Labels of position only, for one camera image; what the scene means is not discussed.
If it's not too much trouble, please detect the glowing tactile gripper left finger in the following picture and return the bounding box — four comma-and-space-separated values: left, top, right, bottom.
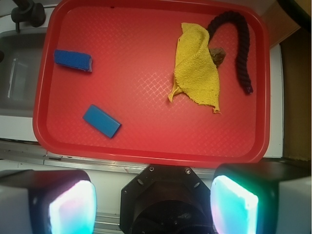
0, 170, 97, 234

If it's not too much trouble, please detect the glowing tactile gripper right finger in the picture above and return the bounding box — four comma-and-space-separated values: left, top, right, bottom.
210, 162, 312, 234

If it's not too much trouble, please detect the blue sponge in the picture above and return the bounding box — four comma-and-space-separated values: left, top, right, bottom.
54, 49, 93, 72

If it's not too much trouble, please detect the blue rectangular block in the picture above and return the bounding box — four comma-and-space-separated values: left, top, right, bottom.
83, 105, 121, 138

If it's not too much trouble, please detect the grey sink basin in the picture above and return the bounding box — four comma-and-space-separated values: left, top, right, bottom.
0, 28, 47, 117

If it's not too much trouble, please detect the yellow knitted cloth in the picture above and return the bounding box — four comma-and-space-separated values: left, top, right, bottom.
168, 23, 220, 113

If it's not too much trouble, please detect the red plastic tray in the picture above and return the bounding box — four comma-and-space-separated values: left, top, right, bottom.
33, 0, 270, 168

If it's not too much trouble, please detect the brown cardboard box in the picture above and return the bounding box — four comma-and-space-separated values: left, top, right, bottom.
280, 29, 312, 161

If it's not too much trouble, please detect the small brown lump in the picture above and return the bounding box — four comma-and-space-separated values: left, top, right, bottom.
209, 48, 226, 68

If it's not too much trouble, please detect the black faucet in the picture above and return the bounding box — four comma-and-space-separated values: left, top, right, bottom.
11, 0, 46, 33

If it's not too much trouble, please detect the dark purple rope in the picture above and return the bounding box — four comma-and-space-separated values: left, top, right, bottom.
207, 11, 254, 95

